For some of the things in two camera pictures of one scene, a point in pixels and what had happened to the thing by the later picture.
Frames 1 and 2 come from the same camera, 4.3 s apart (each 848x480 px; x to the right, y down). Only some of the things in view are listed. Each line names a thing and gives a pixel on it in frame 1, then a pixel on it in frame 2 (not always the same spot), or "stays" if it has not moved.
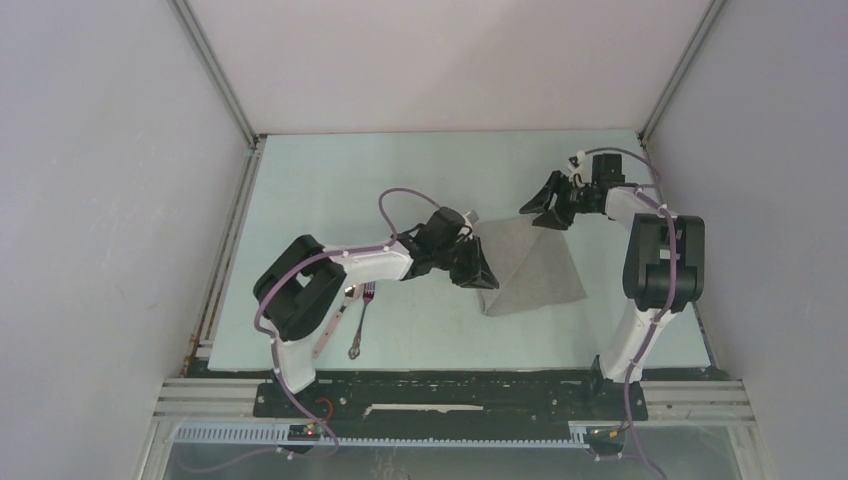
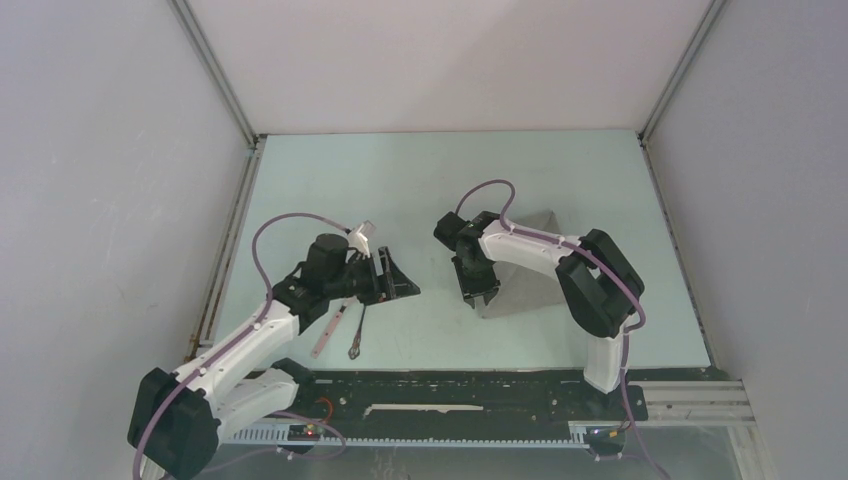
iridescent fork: x=368 y=293 stays
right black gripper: x=555 y=218 -> x=488 y=287
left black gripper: x=476 y=272 -> x=398 y=287
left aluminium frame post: x=223 y=88 stays
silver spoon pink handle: x=351 y=293 stays
